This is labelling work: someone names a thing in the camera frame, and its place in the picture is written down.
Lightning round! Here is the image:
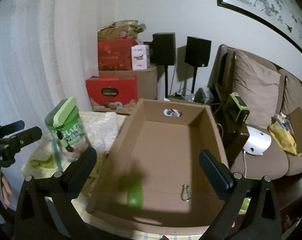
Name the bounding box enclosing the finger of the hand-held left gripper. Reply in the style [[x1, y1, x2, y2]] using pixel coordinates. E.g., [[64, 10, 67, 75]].
[[0, 120, 25, 138], [7, 126, 42, 153]]

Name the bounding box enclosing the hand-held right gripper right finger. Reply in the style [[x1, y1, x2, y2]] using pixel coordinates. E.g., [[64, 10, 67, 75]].
[[199, 149, 283, 240]]

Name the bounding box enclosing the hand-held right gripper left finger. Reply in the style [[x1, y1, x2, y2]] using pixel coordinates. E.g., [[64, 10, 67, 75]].
[[14, 147, 98, 240]]

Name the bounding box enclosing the green lidded plastic jar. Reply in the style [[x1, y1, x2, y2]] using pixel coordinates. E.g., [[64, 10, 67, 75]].
[[45, 97, 93, 162]]

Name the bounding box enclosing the silver carabiner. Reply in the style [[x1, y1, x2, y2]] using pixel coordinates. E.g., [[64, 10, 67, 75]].
[[181, 184, 192, 201]]

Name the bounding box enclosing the green plastic clip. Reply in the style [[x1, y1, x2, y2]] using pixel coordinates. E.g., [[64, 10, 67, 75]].
[[127, 180, 144, 209]]

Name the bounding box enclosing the person's left hand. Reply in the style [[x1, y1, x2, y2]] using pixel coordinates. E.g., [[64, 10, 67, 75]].
[[1, 172, 13, 205]]

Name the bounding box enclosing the teal plastic strip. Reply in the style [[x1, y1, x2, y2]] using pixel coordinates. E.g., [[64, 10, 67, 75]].
[[52, 140, 62, 172]]

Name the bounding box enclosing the white lace cloth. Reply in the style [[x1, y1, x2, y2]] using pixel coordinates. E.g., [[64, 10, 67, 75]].
[[83, 112, 126, 153]]

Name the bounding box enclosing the dark wooden side table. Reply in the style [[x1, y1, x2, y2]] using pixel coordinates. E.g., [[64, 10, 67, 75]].
[[216, 120, 249, 165]]

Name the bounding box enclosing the yellow checked tablecloth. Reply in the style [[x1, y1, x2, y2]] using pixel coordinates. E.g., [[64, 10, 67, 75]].
[[21, 110, 252, 240]]

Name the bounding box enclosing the brown sofa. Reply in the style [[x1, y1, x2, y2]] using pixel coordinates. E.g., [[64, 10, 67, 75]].
[[207, 44, 302, 180]]

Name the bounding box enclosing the white round device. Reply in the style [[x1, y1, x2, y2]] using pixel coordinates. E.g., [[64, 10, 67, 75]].
[[242, 126, 272, 156]]

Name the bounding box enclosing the green portable radio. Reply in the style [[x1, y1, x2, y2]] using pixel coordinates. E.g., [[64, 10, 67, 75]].
[[227, 93, 250, 125]]

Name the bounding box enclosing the white curtain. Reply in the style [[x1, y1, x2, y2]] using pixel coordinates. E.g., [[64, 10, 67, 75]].
[[0, 0, 101, 160]]

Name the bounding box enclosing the yellow bag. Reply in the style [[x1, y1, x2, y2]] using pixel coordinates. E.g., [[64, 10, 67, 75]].
[[268, 124, 298, 155]]

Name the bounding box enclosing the red gift box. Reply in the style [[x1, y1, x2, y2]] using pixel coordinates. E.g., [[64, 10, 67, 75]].
[[86, 75, 139, 110]]

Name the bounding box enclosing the grey electronic device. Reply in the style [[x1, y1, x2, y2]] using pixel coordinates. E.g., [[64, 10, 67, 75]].
[[195, 87, 215, 104]]

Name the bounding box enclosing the large beige pillow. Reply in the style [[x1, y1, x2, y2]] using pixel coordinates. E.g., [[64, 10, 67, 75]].
[[232, 51, 282, 128]]

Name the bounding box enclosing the small cardboard box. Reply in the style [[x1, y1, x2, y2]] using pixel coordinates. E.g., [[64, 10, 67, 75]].
[[275, 107, 302, 154]]

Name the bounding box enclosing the black speaker stand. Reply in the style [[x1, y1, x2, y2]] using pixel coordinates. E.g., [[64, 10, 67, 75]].
[[191, 67, 198, 94], [164, 65, 169, 98]]

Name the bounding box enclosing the large cardboard carton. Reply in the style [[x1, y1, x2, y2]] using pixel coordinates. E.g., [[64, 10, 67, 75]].
[[99, 65, 158, 100]]

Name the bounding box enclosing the brown back cushion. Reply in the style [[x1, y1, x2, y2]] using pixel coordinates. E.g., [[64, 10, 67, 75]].
[[279, 70, 302, 115]]

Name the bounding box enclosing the red gift bag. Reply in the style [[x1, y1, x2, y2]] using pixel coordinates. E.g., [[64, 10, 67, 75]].
[[98, 39, 138, 72]]

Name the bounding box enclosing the small white box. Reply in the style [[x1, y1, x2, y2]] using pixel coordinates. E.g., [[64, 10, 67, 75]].
[[131, 44, 150, 70]]

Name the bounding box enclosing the black speaker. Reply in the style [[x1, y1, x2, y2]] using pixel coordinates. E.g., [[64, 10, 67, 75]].
[[152, 32, 176, 66], [185, 36, 212, 68]]

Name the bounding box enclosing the brown paper bag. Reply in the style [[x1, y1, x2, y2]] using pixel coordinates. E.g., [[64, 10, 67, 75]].
[[98, 20, 146, 42]]

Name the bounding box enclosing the framed painting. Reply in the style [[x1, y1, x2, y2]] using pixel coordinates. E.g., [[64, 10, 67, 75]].
[[215, 0, 302, 62]]

